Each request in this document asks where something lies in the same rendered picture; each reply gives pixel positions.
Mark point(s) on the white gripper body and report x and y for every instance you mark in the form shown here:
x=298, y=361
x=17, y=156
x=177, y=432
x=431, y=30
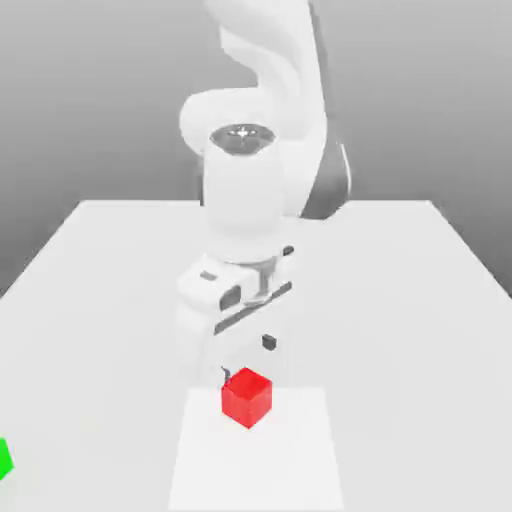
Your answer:
x=248, y=320

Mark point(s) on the small green cube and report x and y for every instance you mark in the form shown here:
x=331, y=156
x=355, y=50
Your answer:
x=4, y=460

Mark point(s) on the small red cube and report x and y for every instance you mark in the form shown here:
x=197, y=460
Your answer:
x=246, y=398

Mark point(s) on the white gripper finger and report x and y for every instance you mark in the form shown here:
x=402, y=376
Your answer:
x=218, y=366
x=269, y=342

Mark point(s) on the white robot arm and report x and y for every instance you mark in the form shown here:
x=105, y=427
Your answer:
x=244, y=188

